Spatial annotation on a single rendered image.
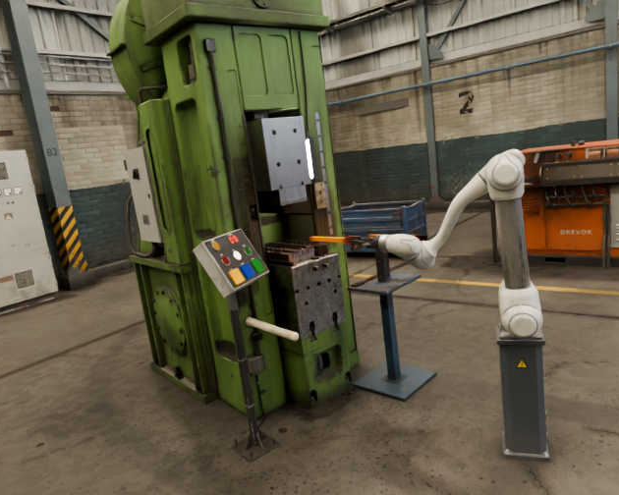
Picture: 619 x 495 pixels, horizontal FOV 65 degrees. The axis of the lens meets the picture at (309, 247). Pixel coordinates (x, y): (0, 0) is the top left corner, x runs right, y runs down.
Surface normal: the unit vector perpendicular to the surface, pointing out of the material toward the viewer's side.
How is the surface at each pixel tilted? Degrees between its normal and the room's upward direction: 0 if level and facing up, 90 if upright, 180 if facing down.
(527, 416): 90
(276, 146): 90
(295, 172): 90
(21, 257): 90
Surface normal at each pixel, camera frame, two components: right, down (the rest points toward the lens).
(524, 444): -0.32, 0.22
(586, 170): -0.62, 0.23
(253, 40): 0.64, 0.07
